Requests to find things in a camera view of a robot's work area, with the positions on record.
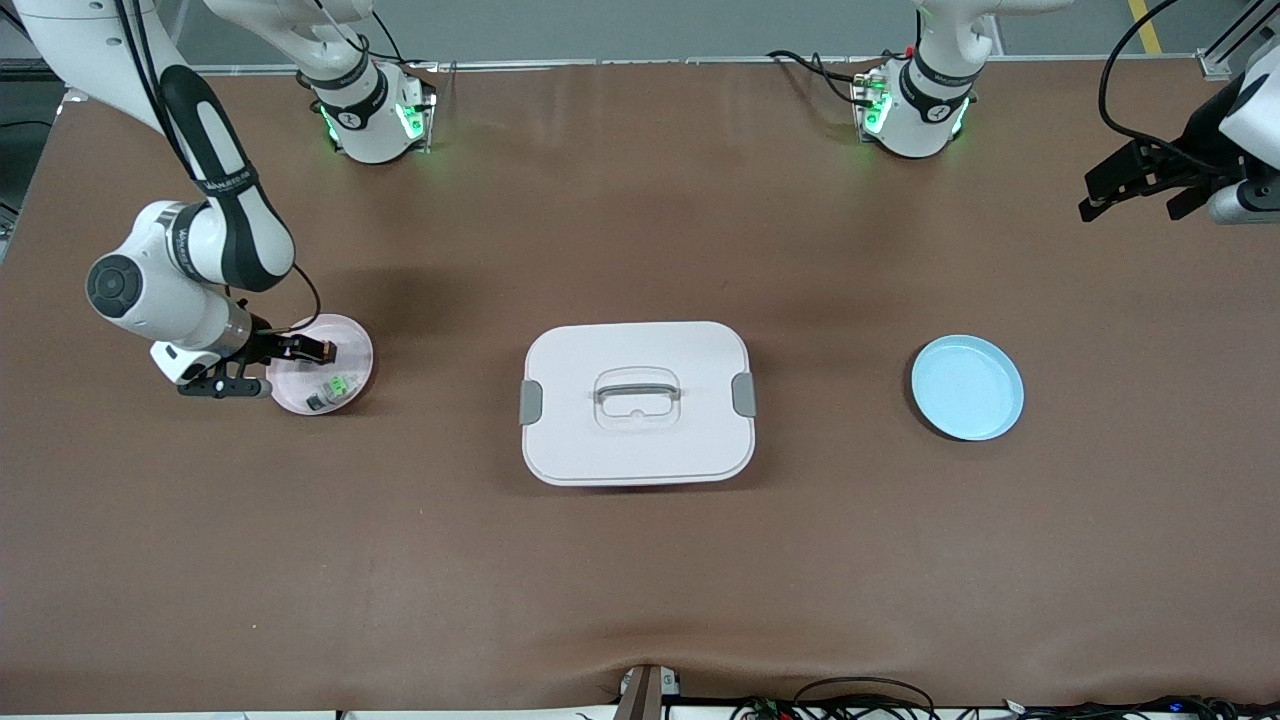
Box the white lidded box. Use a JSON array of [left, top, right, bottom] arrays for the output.
[[519, 320, 758, 488]]

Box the pink round plate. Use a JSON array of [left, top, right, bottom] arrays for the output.
[[265, 313, 375, 416]]

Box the light blue round plate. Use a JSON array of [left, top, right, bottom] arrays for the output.
[[909, 334, 1026, 442]]

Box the brown table mat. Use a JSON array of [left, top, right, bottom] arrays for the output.
[[0, 58, 1280, 713]]

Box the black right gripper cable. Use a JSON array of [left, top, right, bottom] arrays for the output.
[[225, 262, 323, 336]]

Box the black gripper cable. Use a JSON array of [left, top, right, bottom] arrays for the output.
[[225, 262, 323, 336], [1097, 0, 1216, 166]]

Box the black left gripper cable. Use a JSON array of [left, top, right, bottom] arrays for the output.
[[1097, 0, 1216, 166]]

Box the aluminium frame profile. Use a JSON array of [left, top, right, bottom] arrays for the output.
[[1197, 0, 1280, 79]]

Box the black arm base cable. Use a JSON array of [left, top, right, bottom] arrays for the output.
[[767, 48, 871, 106]]

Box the metal table edge rail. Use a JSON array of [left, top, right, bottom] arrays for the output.
[[60, 55, 1226, 76]]

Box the metal table clamp bracket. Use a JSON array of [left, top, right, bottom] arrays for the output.
[[613, 663, 683, 720]]

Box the black cable bundle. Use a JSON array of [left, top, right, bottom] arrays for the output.
[[730, 677, 941, 720], [1000, 693, 1280, 720]]

